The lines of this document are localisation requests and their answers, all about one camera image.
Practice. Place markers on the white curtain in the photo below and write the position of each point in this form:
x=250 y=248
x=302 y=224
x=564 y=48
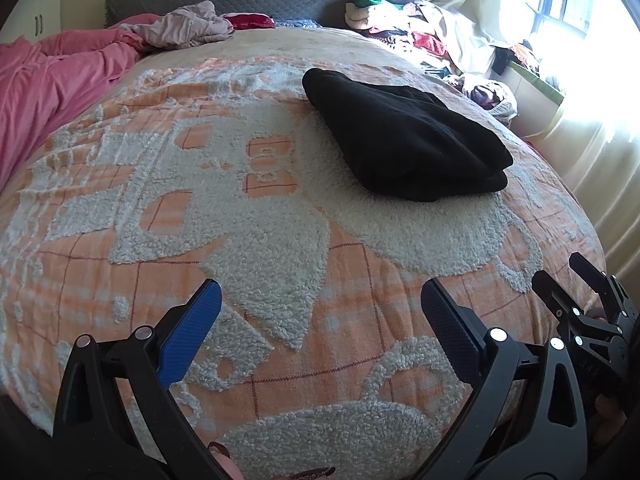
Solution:
x=600 y=185

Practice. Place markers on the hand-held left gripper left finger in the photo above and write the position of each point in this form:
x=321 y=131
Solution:
x=192 y=330

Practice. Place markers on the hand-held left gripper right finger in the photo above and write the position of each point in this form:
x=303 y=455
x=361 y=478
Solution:
x=455 y=330

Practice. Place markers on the blue patterned cloth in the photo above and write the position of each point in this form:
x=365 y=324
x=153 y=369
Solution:
x=297 y=23

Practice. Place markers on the orange and white fleece blanket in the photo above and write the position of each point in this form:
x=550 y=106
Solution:
x=200 y=210

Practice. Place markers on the beige crumpled garment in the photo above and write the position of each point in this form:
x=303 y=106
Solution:
x=185 y=25

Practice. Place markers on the black sweater with orange cuffs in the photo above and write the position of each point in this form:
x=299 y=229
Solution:
x=410 y=140

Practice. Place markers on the pile of mixed clothes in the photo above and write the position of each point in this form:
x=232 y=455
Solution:
x=425 y=35

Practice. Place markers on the red garment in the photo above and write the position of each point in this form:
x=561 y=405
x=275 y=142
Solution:
x=250 y=21

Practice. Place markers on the green box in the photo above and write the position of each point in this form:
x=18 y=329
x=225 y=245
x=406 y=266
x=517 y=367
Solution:
x=537 y=82

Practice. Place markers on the person's left hand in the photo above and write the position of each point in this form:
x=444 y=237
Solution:
x=225 y=462

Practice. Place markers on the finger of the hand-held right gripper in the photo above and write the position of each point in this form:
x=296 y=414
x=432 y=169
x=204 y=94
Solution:
x=555 y=295
x=597 y=285

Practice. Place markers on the cream wardrobe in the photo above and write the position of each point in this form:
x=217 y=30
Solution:
x=30 y=20

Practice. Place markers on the pink duvet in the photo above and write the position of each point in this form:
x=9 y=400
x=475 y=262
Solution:
x=50 y=75

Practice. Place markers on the person's right hand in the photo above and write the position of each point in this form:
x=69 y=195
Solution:
x=607 y=420

